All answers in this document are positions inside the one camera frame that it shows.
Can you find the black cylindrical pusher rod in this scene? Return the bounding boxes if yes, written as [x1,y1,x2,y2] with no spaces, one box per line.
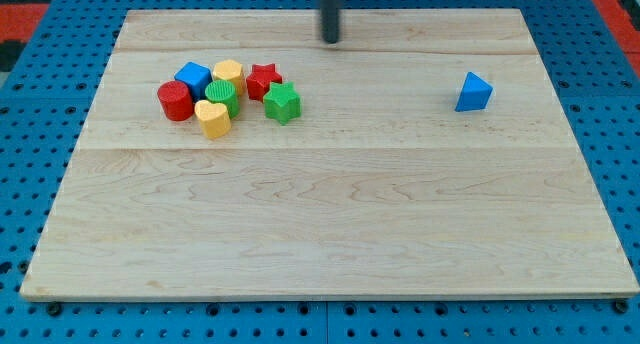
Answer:
[319,0,342,44]

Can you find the red star block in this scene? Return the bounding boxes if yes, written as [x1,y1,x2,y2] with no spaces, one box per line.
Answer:
[245,63,283,102]

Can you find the green star block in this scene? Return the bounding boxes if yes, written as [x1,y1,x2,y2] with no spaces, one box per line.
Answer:
[263,82,301,125]

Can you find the blue triangle block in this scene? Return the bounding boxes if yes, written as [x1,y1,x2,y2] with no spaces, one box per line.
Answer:
[455,72,493,112]

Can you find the yellow hexagon block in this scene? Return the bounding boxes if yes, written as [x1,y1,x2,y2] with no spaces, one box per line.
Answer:
[213,59,245,96]

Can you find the green cylinder block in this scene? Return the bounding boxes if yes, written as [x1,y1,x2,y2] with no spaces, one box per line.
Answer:
[205,80,240,119]

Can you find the blue cube block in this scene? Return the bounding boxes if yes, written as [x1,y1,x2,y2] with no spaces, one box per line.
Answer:
[174,62,212,102]

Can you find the yellow heart block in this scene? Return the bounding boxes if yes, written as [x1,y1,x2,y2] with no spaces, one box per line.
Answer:
[194,100,231,139]

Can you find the red cylinder block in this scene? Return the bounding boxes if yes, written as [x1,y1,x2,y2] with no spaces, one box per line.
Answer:
[157,81,194,121]

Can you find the light wooden board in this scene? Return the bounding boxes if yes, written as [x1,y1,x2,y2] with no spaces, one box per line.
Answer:
[21,9,639,302]

